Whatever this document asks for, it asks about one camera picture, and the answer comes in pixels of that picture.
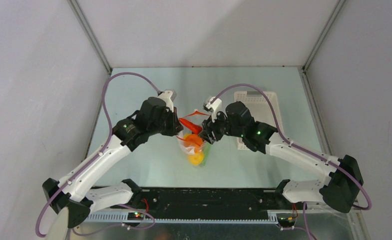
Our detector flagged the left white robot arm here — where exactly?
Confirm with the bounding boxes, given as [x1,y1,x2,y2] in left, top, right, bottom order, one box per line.
[42,91,183,229]

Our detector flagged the orange fruit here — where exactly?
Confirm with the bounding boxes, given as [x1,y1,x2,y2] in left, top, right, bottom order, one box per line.
[184,133,204,151]

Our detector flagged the clear zip top bag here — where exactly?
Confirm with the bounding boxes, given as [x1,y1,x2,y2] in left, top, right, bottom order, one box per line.
[176,109,210,167]

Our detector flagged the yellow lemon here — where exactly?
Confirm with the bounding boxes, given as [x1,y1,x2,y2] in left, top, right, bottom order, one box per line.
[187,152,205,166]

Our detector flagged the red chili pepper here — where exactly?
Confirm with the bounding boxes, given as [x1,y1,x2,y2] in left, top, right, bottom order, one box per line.
[179,118,203,135]

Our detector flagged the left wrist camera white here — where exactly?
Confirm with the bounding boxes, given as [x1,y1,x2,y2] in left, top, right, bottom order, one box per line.
[157,89,177,112]

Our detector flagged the white perforated plastic basket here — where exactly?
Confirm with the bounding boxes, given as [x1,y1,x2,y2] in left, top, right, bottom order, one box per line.
[234,91,284,132]

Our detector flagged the purple cable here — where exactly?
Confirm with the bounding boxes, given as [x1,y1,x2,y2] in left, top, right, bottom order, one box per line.
[212,83,373,211]
[35,72,162,238]

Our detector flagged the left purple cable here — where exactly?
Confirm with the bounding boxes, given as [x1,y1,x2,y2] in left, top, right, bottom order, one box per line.
[35,72,162,238]

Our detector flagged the light green pepper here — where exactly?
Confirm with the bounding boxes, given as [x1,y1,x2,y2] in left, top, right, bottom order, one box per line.
[201,144,212,166]

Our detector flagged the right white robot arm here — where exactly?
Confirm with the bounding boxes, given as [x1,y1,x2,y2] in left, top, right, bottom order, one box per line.
[199,99,364,213]

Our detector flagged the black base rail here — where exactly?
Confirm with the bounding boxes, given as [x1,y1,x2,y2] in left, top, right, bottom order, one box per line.
[123,179,303,221]

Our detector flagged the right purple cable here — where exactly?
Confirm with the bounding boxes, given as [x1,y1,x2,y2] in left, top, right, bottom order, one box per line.
[212,83,373,211]

